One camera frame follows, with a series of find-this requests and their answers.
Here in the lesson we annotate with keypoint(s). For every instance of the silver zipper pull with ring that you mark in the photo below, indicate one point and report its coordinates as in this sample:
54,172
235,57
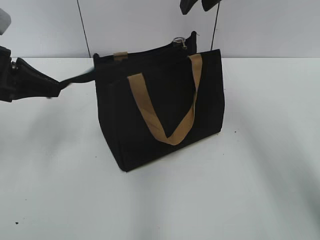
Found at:
180,41

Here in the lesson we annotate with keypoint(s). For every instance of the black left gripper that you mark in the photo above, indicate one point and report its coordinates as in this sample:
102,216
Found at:
19,80

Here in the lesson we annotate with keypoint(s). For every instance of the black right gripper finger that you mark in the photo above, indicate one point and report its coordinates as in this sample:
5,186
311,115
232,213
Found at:
209,4
186,6

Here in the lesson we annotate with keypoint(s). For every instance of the black bag with tan handles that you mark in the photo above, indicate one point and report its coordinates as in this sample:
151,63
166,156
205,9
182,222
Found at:
153,103

